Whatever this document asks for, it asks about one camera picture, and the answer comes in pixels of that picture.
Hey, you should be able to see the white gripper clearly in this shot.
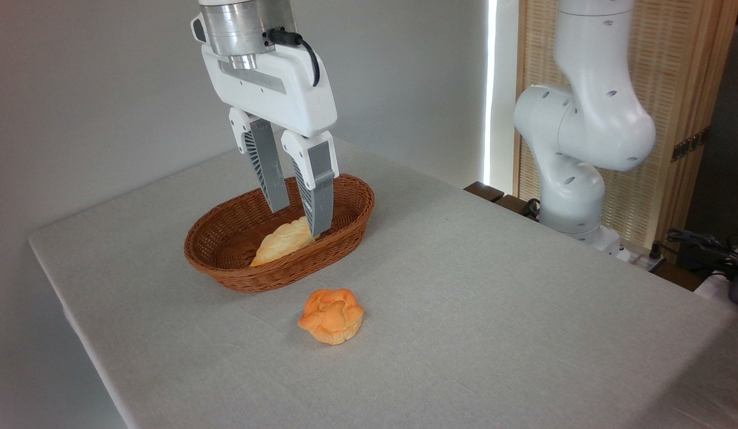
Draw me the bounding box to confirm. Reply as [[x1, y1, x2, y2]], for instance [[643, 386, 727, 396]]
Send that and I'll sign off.
[[191, 14, 340, 238]]

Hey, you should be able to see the long pale bread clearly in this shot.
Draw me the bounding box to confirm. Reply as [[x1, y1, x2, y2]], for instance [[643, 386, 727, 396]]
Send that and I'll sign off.
[[250, 216, 316, 268]]

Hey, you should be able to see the round orange bread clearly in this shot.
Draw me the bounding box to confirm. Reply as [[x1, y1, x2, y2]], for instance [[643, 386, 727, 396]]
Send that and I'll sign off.
[[298, 288, 365, 346]]

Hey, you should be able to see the brown wicker basket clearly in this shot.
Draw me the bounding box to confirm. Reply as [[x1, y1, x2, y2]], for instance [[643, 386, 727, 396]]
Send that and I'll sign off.
[[184, 173, 376, 293]]

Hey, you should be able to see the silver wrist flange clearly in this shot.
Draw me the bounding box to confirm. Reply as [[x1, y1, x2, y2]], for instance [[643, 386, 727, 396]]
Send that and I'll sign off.
[[199, 0, 298, 70]]

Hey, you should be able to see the grey tablecloth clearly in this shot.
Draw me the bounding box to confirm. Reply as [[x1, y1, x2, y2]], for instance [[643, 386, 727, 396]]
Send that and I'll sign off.
[[28, 136, 738, 429]]

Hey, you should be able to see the white power strip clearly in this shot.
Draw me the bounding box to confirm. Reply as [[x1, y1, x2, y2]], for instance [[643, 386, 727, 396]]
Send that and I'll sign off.
[[619, 241, 667, 273]]

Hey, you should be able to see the wooden slatted screen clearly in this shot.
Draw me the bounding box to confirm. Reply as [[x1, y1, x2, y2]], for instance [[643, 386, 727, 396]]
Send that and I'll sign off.
[[513, 0, 738, 266]]

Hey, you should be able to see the black screen hinge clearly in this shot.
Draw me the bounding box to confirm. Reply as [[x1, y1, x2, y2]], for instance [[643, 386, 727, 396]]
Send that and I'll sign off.
[[671, 128, 710, 163]]

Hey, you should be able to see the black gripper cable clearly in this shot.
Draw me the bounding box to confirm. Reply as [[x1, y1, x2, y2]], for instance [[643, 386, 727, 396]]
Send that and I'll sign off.
[[266, 27, 320, 88]]

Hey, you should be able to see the dark wooden mount table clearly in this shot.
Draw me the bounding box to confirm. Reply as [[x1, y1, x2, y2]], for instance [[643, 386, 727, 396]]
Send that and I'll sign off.
[[464, 181, 724, 293]]

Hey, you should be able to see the white window frame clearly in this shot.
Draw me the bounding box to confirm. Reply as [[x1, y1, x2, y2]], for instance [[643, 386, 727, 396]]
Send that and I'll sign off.
[[483, 0, 519, 186]]

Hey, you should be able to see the black cable bundle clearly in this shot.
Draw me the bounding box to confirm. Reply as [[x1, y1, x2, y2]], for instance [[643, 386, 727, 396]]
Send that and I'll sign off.
[[665, 228, 738, 281]]

